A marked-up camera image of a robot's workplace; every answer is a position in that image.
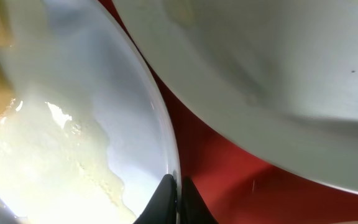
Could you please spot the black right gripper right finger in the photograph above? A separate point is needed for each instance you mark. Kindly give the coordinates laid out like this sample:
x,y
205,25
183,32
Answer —
x,y
193,207

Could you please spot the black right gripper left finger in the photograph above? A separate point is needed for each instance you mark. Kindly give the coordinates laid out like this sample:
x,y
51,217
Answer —
x,y
162,207

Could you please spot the light blue plate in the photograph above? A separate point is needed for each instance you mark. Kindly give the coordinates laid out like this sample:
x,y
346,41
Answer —
x,y
85,136

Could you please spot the white plate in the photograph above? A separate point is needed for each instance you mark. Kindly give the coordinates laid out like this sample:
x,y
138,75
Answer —
x,y
279,78

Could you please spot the red plastic tray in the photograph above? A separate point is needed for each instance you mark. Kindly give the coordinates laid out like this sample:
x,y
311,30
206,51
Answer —
x,y
239,187

